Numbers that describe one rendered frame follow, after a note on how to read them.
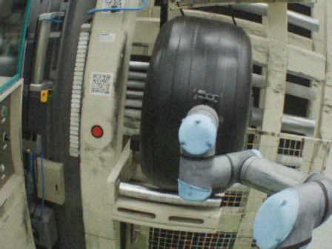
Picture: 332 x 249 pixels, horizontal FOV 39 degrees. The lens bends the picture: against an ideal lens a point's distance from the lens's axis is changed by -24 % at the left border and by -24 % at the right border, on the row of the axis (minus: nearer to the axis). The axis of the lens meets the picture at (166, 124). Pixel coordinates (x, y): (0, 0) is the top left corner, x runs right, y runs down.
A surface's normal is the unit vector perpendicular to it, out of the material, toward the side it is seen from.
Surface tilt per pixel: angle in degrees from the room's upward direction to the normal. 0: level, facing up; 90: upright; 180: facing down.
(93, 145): 90
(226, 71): 55
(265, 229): 83
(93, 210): 90
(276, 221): 83
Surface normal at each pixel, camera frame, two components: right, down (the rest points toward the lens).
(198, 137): -0.14, 0.22
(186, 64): -0.07, -0.27
